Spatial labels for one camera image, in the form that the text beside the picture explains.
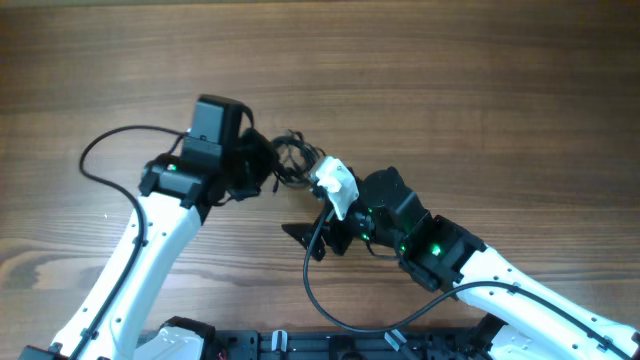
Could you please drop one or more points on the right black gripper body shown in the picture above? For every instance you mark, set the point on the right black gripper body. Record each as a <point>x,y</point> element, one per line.
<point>330,234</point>

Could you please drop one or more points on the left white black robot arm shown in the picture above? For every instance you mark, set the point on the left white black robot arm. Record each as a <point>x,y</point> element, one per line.
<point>219,162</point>

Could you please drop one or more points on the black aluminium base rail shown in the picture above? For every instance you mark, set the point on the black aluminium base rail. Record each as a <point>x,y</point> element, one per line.
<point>443,344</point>

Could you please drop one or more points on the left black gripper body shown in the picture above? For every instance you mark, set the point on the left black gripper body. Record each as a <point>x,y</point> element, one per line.
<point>251,162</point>

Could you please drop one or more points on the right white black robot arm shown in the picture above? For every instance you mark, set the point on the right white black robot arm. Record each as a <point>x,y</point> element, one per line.
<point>524,319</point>

